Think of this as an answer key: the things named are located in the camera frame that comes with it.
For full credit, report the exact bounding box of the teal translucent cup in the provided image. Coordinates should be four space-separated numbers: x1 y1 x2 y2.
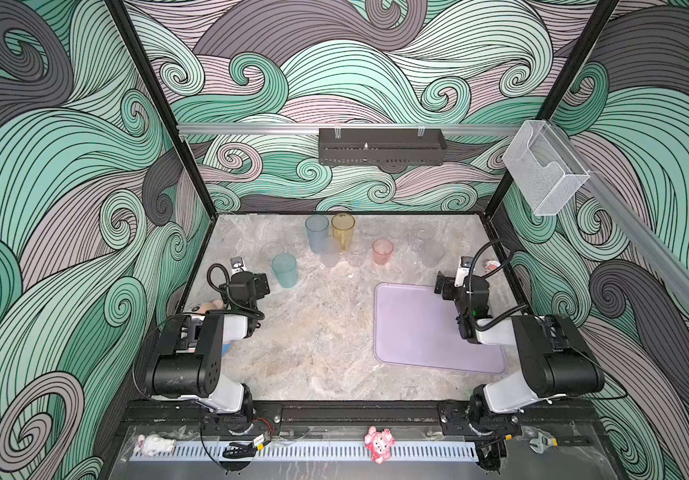
272 253 298 289

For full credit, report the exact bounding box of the blue translucent cup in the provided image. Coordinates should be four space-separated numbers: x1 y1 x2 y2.
304 214 330 254

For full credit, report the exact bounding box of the yellow translucent cup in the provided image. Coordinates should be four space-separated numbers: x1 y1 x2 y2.
330 213 356 251

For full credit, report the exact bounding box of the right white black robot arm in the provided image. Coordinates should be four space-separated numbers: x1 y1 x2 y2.
434 238 606 423

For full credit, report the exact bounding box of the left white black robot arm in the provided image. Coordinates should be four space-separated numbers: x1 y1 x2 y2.
144 257 270 423

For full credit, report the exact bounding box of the lilac plastic tray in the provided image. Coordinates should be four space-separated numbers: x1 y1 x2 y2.
373 283 507 374

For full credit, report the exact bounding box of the bear plush toy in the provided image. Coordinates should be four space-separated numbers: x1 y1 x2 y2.
190 300 224 314

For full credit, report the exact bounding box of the small pink white toy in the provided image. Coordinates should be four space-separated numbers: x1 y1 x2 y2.
484 260 500 274

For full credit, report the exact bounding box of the clear glass cup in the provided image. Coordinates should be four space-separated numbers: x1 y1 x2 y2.
260 241 286 264
420 240 445 268

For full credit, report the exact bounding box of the frosted clear cup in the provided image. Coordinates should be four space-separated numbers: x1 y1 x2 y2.
320 237 342 268

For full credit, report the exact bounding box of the pink translucent cup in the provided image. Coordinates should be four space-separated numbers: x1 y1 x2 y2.
372 238 394 266

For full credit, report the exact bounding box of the silver adjustable wrench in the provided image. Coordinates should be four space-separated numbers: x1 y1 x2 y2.
529 430 557 454

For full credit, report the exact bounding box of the pink flower toy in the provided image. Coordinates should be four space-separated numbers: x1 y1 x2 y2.
364 426 395 464

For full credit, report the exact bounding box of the white plush toy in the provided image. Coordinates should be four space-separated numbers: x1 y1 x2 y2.
134 434 176 457

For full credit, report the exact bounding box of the clear acrylic wall box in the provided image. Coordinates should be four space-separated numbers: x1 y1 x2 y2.
502 120 589 217

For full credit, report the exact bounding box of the white slotted cable duct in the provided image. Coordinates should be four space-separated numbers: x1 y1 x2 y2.
130 441 478 463

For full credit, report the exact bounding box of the black wall-mounted rack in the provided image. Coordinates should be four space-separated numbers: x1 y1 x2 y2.
318 127 448 173

